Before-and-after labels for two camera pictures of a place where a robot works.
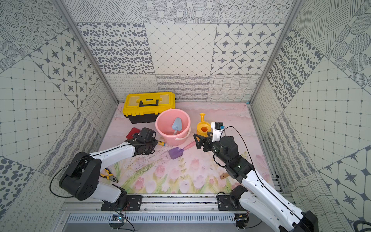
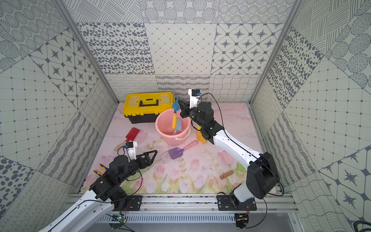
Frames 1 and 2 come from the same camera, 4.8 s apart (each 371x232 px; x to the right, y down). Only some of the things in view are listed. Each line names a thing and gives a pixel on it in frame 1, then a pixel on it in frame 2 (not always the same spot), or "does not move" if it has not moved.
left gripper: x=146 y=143 to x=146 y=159
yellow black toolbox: x=143 y=108 does not move
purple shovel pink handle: x=177 y=152 does not move
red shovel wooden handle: x=134 y=130 does not move
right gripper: x=208 y=140 to x=185 y=105
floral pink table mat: x=186 y=169 does not move
